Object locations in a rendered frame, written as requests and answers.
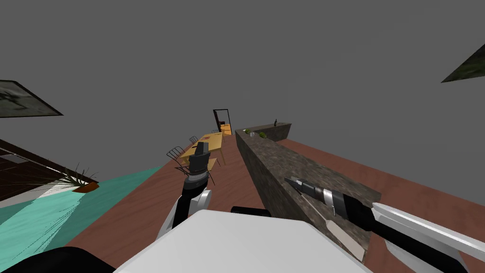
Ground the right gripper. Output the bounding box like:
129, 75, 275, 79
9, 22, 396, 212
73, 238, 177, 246
285, 177, 326, 201

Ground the grey framed wall picture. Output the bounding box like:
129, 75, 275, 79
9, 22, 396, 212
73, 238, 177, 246
0, 80, 64, 118

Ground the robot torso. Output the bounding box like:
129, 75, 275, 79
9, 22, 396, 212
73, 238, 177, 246
113, 206, 374, 273

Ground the potted plant in orange pot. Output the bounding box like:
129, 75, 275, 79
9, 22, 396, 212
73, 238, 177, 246
56, 163, 100, 194

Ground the dark brown wooden cabinet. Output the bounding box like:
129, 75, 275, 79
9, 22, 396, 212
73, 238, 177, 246
0, 138, 95, 202

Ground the teal rug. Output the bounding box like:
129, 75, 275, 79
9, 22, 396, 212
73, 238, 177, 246
0, 166, 164, 266

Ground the light wooden dining table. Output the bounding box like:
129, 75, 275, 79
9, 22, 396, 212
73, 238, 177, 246
180, 132, 225, 167

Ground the dark green wall picture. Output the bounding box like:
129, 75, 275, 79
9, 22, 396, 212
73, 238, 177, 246
441, 44, 485, 84

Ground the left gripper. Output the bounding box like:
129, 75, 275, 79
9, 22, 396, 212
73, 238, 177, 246
188, 142, 210, 175

